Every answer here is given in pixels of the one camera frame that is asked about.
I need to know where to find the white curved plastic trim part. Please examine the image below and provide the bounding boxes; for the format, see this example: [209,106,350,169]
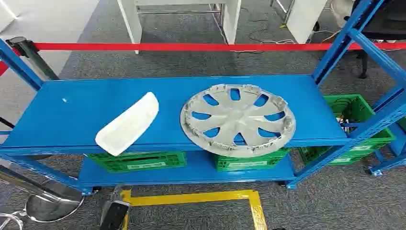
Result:
[95,92,159,157]

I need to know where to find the silver plastic wheel hubcap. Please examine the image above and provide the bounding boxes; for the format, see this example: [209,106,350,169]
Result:
[180,83,296,159]

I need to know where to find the green plastic crate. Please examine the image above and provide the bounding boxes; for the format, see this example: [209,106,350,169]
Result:
[298,93,396,167]
[214,148,291,173]
[86,151,187,173]

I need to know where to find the red barrier belt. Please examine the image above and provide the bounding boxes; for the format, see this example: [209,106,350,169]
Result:
[32,42,406,52]
[0,47,21,77]

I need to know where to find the white table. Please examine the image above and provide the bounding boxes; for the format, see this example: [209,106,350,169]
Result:
[117,0,242,55]

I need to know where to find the blue metal shelving rack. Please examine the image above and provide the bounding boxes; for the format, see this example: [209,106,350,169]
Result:
[0,0,406,196]

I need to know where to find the white desk panel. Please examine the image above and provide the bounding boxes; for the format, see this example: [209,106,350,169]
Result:
[285,0,329,45]

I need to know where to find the chrome pole with round base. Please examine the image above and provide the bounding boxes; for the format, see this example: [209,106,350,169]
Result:
[0,165,86,230]

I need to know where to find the black office chair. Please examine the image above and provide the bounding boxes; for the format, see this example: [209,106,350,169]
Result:
[344,0,406,80]

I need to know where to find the white floor cable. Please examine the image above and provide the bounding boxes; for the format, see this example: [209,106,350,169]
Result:
[228,30,334,54]

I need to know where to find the black stanchion post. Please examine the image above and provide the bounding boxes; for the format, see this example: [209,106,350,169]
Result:
[5,36,60,81]

